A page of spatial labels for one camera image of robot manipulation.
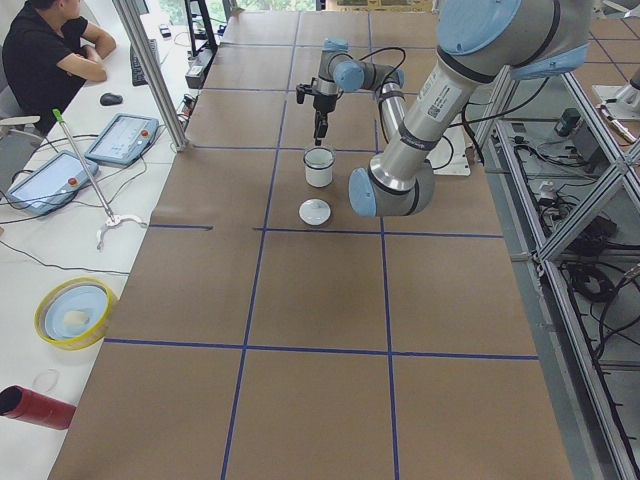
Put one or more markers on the yellow rimmed bowl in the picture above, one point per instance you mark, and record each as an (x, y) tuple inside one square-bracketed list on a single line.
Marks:
[(75, 314)]

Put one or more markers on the clear glass funnel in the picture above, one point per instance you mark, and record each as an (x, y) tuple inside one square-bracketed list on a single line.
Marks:
[(318, 157)]

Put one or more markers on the reacher grabber stick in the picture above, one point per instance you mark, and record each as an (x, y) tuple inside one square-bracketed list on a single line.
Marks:
[(113, 220)]

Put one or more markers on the person in black shirt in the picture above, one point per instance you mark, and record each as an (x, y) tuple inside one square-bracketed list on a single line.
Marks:
[(50, 51)]

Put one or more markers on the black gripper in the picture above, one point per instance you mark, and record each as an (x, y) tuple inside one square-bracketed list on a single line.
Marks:
[(323, 103)]

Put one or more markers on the far teach pendant tablet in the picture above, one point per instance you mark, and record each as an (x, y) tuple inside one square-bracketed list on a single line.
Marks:
[(123, 140)]

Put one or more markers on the white enamel cup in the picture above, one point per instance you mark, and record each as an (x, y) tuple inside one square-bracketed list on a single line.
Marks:
[(318, 178)]

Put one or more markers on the black keyboard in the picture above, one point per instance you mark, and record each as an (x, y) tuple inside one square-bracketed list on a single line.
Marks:
[(138, 77)]

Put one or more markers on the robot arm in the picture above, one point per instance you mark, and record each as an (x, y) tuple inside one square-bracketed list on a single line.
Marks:
[(476, 39), (340, 73)]

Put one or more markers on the red cylinder can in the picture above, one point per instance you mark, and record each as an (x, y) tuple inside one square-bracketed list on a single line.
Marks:
[(25, 405)]

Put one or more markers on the teach pendant tablet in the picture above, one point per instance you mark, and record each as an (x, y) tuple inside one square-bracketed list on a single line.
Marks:
[(50, 186), (123, 140)]

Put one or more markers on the aluminium frame post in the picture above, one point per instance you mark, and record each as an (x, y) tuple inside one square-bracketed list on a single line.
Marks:
[(136, 33)]

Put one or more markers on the black computer mouse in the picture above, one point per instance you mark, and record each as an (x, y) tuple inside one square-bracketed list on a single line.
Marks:
[(110, 99)]

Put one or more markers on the white enamel cup lid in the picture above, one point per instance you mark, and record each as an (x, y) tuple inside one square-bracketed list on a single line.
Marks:
[(314, 212)]

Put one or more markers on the near teach pendant tablet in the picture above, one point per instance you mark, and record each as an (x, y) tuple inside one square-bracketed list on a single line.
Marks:
[(50, 186)]

